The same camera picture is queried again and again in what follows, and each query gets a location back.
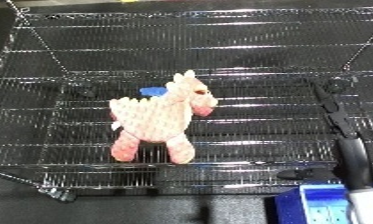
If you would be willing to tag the pale right robot forearm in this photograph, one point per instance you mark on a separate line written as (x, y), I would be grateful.
(366, 206)

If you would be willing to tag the pink plush horse toy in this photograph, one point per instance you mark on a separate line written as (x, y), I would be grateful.
(156, 120)

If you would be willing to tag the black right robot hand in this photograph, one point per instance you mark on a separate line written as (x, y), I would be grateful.
(342, 133)

